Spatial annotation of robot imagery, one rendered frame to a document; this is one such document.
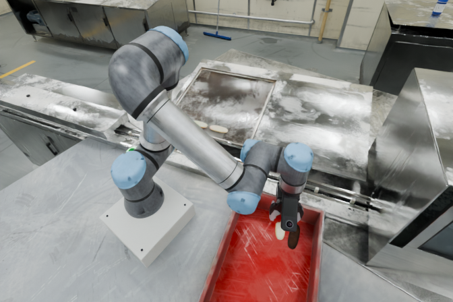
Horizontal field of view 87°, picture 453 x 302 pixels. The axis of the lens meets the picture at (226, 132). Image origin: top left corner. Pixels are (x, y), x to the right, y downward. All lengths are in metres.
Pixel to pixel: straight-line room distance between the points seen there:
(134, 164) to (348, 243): 0.82
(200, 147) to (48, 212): 0.90
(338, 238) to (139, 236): 0.73
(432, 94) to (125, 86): 0.85
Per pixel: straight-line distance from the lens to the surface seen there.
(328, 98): 1.41
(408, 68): 2.62
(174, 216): 0.97
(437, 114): 0.86
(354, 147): 1.24
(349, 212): 1.08
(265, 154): 0.66
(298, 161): 0.64
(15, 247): 1.29
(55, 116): 1.65
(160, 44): 0.61
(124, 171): 0.85
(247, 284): 0.94
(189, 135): 0.54
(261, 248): 0.98
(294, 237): 1.00
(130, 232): 0.99
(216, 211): 1.04
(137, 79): 0.53
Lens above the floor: 1.73
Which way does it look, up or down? 43 degrees down
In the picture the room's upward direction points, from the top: 3 degrees counter-clockwise
